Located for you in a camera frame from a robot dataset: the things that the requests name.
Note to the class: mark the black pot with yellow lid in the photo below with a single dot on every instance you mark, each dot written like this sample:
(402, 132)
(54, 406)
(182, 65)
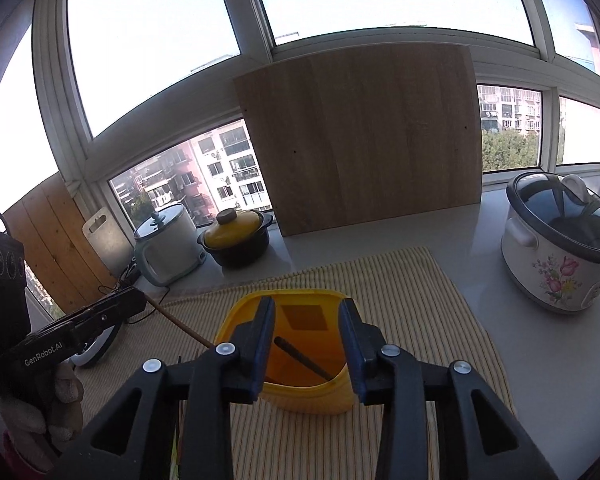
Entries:
(237, 240)

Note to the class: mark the dark chopstick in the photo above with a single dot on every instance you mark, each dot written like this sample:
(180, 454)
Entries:
(300, 357)

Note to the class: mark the wooden wall panel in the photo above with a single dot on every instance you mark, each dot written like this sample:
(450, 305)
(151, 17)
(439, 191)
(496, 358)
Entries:
(45, 240)

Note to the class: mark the large wooden board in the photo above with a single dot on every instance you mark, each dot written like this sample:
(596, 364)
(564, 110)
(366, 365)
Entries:
(370, 145)

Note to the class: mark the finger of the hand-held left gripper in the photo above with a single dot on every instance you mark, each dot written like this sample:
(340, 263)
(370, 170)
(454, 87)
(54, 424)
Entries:
(115, 310)

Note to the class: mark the grey cutting board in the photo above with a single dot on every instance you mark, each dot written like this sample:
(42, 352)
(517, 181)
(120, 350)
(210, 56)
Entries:
(107, 240)

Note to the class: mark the white floral rice cooker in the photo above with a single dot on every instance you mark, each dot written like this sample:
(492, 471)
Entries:
(545, 260)

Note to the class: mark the brown wooden chopstick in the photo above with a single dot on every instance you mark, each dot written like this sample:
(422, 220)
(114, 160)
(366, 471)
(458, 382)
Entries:
(180, 324)

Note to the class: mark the black tongs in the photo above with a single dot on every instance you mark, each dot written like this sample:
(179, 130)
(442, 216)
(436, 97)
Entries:
(130, 269)

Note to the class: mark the striped cloth mat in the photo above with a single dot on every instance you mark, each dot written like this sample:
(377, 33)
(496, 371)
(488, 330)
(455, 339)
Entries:
(405, 310)

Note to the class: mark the white window frame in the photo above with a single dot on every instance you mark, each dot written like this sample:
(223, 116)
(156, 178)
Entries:
(260, 25)

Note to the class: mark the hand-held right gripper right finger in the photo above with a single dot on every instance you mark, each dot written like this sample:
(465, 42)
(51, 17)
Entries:
(349, 350)

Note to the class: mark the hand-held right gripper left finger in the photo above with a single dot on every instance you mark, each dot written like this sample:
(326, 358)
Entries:
(267, 345)

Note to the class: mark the light blue electric cooker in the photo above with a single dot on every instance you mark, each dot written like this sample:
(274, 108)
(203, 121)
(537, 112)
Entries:
(167, 250)

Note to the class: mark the yellow plastic container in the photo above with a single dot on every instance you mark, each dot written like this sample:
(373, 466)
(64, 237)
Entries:
(305, 400)

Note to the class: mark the person's left hand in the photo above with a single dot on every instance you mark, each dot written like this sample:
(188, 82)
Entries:
(35, 420)

